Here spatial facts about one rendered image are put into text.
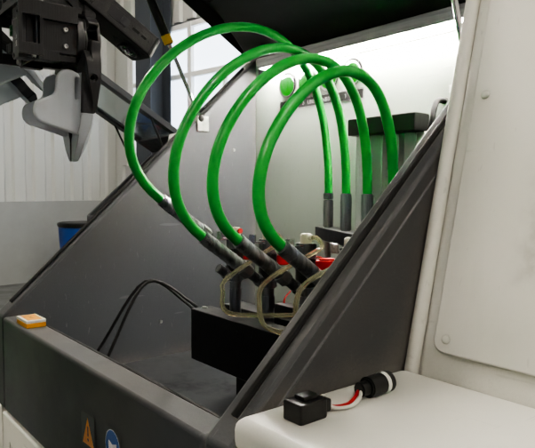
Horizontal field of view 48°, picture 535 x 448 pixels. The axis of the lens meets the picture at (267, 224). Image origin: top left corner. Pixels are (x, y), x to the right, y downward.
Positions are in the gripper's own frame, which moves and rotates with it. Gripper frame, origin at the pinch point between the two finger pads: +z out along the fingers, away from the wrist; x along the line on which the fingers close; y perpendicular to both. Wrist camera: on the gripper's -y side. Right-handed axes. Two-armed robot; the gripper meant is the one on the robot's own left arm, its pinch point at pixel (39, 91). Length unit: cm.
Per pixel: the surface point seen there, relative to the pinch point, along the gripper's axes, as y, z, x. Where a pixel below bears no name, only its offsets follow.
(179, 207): 3.6, 24.3, 15.5
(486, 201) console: -9, 43, 44
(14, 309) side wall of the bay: 22.6, 19.8, -24.6
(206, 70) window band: -338, -7, -510
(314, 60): -20.9, 23.1, 24.3
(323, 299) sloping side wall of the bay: 8, 38, 37
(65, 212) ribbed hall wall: -155, -8, -700
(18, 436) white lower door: 37, 34, -21
